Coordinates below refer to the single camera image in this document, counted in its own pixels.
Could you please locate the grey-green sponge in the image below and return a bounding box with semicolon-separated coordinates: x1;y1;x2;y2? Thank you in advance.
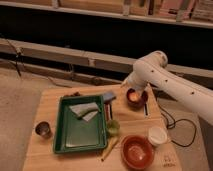
69;102;100;121

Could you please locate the small dark bowl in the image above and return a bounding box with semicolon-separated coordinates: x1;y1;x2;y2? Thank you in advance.
126;88;148;109

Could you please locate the green plastic tray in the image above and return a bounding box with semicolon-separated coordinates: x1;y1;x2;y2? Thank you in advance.
53;95;107;154

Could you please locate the red pen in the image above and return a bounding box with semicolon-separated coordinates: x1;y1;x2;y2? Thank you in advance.
105;103;113;120

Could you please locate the small green cup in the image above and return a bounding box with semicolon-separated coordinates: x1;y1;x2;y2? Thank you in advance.
107;120;120;136

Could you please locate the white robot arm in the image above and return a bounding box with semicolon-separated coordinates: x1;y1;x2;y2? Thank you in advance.
121;51;213;125

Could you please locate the large red-brown bowl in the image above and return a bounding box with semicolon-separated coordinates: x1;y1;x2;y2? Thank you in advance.
120;135;154;171

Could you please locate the small metal cup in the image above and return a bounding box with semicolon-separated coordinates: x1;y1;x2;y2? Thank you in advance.
35;121;52;139

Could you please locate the black cable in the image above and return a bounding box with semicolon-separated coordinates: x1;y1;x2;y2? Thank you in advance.
159;105;198;148

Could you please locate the black marker pen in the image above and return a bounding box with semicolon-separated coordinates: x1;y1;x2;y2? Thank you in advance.
144;103;148;117

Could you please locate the yellow wooden stick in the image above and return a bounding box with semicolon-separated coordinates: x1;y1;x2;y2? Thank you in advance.
101;137;119;161

